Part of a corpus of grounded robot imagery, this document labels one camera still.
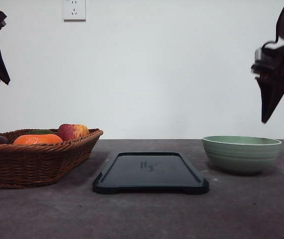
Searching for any dark rectangular tray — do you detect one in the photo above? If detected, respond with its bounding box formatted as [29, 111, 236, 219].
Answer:
[93, 152, 209, 194]

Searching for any dark green fruit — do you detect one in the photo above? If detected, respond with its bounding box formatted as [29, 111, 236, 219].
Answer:
[24, 130, 56, 135]

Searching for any red yellow apple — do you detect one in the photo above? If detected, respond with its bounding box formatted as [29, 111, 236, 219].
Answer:
[58, 123, 89, 141]

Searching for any green ceramic bowl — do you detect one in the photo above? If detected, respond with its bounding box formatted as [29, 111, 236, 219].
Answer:
[202, 135, 282, 173]

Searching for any brown wicker basket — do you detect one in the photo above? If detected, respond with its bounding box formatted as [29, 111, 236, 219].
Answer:
[0, 128, 103, 189]

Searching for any white wall socket left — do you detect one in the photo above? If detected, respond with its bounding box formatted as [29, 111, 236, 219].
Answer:
[62, 0, 87, 24]

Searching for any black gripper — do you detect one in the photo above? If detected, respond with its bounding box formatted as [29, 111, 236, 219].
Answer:
[251, 42, 284, 123]

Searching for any orange tangerine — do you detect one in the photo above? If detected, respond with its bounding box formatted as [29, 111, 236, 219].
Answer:
[14, 134, 64, 145]

